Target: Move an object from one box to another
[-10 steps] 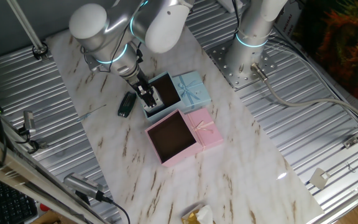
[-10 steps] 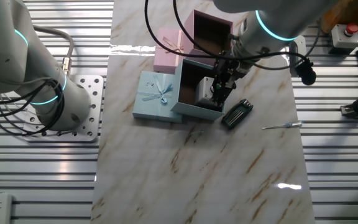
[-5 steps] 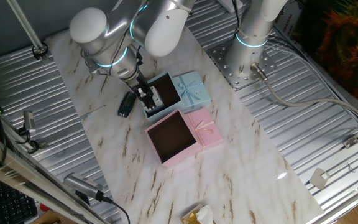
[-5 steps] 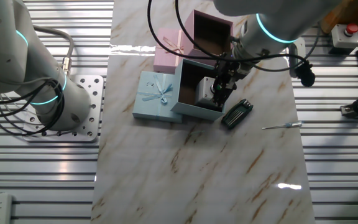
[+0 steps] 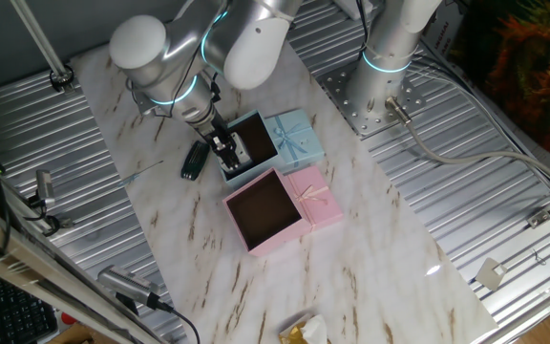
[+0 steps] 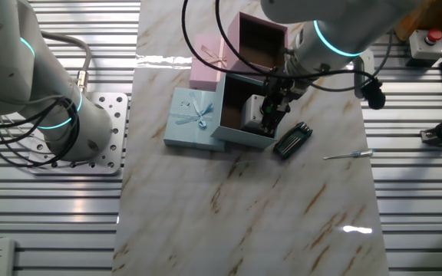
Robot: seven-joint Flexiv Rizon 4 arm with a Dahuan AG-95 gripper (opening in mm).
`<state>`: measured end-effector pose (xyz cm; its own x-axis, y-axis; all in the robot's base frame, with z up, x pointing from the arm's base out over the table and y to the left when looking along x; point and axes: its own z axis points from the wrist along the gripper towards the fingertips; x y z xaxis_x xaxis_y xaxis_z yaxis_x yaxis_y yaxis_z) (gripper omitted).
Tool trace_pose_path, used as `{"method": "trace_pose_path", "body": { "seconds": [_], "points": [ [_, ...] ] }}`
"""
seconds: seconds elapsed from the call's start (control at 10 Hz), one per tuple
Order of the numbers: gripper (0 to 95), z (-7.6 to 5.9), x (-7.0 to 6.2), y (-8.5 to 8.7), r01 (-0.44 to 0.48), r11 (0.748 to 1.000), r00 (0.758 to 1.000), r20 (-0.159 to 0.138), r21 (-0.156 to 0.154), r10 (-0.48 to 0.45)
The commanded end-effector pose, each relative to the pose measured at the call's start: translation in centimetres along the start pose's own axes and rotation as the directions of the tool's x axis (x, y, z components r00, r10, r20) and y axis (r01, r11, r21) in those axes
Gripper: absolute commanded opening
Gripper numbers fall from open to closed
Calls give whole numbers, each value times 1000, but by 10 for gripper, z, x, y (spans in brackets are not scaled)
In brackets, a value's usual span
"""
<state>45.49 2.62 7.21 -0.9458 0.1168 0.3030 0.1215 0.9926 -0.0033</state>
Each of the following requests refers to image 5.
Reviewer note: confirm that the colourful patterned cloth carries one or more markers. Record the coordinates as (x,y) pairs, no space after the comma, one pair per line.
(533,71)

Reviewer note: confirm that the white square tag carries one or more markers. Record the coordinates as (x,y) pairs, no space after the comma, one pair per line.
(490,274)

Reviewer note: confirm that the small silver camera on stand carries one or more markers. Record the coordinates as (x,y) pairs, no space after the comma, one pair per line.
(45,184)

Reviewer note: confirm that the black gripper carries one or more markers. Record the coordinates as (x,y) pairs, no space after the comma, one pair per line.
(217,133)

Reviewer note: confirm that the small thin screwdriver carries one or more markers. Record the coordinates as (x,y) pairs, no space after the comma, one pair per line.
(132,179)

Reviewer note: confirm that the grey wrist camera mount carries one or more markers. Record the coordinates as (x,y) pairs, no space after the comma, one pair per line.
(143,106)

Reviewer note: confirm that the aluminium frame bar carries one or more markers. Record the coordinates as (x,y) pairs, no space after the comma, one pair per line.
(17,260)

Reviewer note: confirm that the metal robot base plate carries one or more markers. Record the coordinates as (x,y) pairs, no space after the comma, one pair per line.
(346,102)

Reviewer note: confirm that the silver ridged camera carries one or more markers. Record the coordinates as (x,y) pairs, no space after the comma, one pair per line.
(127,283)

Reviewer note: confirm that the white printed carton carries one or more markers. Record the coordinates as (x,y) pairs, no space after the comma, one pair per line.
(439,33)

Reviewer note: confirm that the pink gift lid with bow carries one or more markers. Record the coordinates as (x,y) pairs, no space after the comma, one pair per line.
(320,205)

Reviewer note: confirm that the black keyboard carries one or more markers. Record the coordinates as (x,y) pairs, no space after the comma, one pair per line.
(12,315)

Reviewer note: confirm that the brown cardboard box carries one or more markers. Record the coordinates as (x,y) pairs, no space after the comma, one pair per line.
(72,335)

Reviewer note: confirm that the gold tissue pack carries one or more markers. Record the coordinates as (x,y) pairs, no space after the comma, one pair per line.
(313,332)

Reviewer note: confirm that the open blue gift box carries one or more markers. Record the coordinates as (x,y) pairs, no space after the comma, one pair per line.
(260,141)

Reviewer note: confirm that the open pink gift box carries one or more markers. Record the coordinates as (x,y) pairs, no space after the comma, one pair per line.
(265,210)

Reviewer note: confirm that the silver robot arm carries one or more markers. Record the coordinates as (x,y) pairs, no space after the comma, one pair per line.
(385,81)

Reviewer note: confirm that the grey green push-button box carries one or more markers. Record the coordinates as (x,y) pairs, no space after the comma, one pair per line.
(245,152)

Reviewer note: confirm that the blue gift lid with bow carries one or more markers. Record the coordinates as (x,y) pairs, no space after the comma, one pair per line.
(301,143)

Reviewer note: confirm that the metal stand pole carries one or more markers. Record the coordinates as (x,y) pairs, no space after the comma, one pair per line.
(41,43)

